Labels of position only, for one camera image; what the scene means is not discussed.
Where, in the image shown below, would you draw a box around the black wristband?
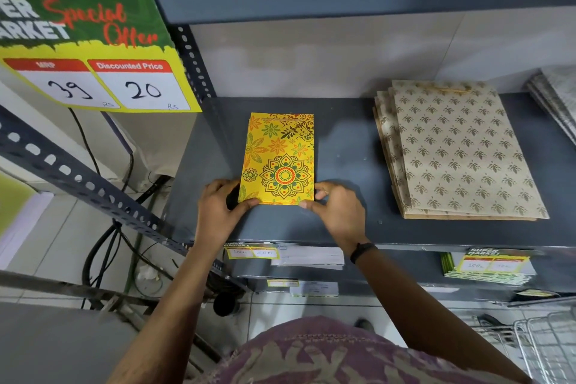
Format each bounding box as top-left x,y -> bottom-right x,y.
349,242 -> 378,265

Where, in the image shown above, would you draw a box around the stack of green yellow signs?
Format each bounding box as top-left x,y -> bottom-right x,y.
440,252 -> 537,286

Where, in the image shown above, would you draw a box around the yellow floral gift bag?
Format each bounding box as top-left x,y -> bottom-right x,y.
237,112 -> 316,207

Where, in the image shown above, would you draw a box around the thin black cable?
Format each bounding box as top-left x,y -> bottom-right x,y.
67,107 -> 136,193

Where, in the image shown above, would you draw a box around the silver wire basket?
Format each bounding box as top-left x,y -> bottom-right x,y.
472,311 -> 576,384

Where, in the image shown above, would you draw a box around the grey slotted angle post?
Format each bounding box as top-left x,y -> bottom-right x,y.
170,25 -> 218,102

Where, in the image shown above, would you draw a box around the purple patterned shirt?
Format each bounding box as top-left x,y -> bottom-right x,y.
220,315 -> 534,384

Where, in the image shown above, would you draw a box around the person's left forearm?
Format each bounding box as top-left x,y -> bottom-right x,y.
106,242 -> 231,384

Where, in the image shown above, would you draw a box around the yellow green offer sign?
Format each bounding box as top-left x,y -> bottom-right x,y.
0,0 -> 203,114

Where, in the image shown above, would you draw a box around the white paper sheets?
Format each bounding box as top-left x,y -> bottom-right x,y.
270,246 -> 346,271

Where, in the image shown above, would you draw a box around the yellow green shelf price label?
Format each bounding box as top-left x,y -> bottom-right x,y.
456,248 -> 532,275

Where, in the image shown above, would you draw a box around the beige leaf patterned paper bag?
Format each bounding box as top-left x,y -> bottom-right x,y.
390,80 -> 550,221
373,92 -> 401,218
380,88 -> 408,213

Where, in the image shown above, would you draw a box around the person's left hand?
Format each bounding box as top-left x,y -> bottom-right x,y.
196,178 -> 261,255

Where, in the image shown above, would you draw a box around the person's right hand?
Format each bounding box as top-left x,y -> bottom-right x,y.
299,181 -> 373,257

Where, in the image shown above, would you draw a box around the person's right forearm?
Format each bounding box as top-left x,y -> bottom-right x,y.
355,246 -> 534,384

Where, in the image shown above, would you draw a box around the stack of silver patterned bags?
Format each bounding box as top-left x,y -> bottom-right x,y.
526,66 -> 576,147

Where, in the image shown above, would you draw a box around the grey slotted angle bar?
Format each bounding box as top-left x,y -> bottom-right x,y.
0,105 -> 226,273

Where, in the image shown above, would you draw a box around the bundle of black cables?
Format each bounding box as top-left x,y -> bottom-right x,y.
80,176 -> 174,310

